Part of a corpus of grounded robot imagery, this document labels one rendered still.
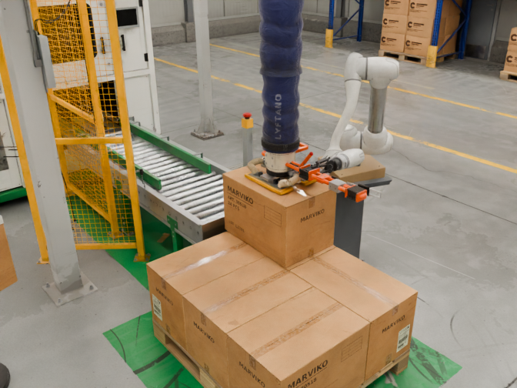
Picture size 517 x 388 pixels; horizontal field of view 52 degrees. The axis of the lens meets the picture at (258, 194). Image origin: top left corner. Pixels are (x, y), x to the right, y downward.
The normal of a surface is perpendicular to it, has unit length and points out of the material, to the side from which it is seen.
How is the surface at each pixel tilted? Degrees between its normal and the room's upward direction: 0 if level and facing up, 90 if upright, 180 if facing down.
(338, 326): 0
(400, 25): 91
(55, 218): 90
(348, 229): 90
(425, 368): 0
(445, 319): 0
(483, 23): 90
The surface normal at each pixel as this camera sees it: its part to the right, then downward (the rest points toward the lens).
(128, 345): -0.01, -0.90
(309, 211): 0.63, 0.33
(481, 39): -0.78, 0.29
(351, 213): 0.33, 0.41
